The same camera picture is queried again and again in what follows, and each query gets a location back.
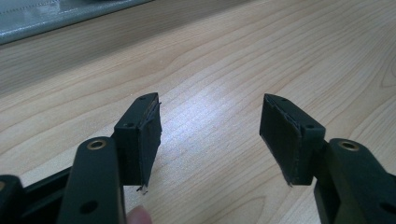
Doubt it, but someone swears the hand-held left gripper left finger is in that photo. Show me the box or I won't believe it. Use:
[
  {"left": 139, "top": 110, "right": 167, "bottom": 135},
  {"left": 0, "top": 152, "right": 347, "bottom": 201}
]
[{"left": 57, "top": 91, "right": 163, "bottom": 224}]

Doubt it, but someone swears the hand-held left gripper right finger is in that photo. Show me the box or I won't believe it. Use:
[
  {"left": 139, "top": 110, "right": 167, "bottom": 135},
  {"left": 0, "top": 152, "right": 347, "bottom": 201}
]
[{"left": 259, "top": 92, "right": 396, "bottom": 224}]

